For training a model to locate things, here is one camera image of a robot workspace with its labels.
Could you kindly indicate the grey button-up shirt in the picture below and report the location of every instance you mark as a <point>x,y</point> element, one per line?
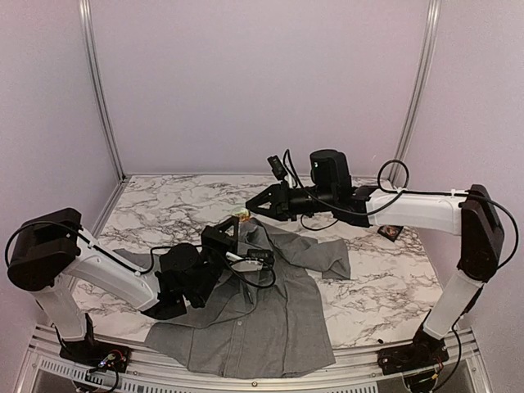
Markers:
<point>281,328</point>

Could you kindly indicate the black display frame front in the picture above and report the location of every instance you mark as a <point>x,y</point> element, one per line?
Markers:
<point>400,228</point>

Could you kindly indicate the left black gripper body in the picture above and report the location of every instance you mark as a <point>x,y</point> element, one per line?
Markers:
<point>210,241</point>

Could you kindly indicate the right aluminium frame post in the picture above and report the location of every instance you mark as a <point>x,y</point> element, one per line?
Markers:
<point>422,73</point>

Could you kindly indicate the aluminium frame post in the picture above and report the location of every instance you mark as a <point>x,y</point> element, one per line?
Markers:
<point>86,18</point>
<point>422,73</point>

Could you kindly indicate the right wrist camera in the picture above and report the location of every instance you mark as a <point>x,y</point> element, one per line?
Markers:
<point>279,170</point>

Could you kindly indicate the left aluminium frame post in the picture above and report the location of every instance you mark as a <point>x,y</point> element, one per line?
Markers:
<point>86,18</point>

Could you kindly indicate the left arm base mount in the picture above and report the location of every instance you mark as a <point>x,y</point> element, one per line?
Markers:
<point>97,354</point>

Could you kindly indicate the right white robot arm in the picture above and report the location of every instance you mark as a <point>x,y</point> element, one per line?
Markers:
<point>470,214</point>

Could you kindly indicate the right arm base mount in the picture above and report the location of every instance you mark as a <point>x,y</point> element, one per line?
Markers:
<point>423,351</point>

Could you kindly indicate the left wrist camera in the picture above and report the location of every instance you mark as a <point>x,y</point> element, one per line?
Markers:
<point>254,260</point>

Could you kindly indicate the orange portrait brooch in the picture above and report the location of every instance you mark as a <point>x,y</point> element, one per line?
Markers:
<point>390,232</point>

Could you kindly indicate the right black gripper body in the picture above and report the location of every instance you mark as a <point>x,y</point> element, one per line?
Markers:
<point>287,205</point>

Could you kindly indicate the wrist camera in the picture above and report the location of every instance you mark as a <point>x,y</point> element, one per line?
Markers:
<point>254,260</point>
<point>279,170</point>

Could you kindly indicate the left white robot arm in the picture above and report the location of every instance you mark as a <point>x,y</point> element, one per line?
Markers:
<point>44,250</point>

